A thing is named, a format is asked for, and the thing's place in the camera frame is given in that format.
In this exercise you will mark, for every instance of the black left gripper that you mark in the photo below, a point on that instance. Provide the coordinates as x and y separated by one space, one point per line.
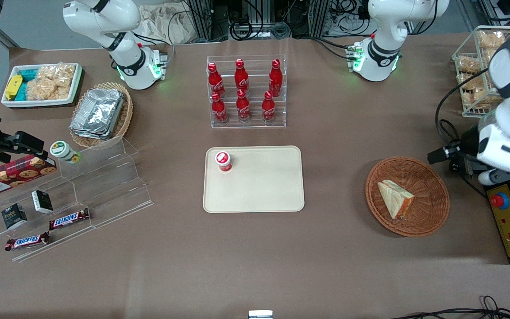
468 141

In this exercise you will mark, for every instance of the triangle sandwich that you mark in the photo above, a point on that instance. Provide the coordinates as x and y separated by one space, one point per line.
394 198

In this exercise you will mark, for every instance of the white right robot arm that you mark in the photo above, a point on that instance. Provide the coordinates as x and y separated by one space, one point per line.
122 48

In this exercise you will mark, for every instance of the round brown wicker basket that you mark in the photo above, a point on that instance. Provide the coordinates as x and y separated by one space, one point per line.
430 199

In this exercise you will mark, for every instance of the aluminium foil tray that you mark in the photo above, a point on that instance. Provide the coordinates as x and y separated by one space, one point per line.
87 134
100 110

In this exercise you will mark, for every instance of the oval wicker basket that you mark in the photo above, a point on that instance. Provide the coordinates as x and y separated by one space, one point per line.
126 110

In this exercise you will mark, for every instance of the beige plastic serving tray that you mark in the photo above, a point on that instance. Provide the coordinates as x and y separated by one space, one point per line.
264 181

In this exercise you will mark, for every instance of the red tartan cookie box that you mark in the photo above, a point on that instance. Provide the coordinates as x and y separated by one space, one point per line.
13 176

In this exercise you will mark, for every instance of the yogurt cup with green lid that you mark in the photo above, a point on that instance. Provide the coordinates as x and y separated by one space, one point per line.
63 151

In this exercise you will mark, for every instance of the teal snack packet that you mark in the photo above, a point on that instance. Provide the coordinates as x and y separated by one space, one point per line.
22 91
29 74

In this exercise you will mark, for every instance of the clear bag of fried snacks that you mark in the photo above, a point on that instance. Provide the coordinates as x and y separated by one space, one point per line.
490 40
468 64
476 94

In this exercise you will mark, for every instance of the yellow snack packet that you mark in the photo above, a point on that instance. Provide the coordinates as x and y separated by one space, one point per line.
13 87

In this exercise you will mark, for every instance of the clear bag of rice crackers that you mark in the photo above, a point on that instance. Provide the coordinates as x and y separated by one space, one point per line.
58 73
44 90

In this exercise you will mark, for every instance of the small black snack box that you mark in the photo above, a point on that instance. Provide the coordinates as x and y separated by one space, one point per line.
14 216
42 201

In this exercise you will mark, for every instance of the red emergency stop button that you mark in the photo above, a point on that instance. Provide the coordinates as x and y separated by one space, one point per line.
500 200

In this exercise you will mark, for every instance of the white rectangular snack bin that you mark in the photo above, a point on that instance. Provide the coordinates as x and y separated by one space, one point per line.
75 82

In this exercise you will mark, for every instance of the Snickers chocolate bar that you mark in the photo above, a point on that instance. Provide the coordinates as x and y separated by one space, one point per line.
69 219
27 241

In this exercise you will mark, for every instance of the clear acrylic step shelf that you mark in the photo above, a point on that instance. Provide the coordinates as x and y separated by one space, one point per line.
104 186

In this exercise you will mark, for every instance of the beige crumpled cloth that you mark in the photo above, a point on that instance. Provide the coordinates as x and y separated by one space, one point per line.
164 24

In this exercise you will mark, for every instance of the red Coca-Cola bottle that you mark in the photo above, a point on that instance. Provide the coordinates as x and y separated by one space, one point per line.
275 79
241 77
214 81
243 107
268 108
218 109

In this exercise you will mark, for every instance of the red and white cup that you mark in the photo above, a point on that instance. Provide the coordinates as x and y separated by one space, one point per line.
223 161

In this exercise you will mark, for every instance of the clear acrylic bottle rack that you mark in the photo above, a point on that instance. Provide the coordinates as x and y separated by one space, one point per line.
255 66

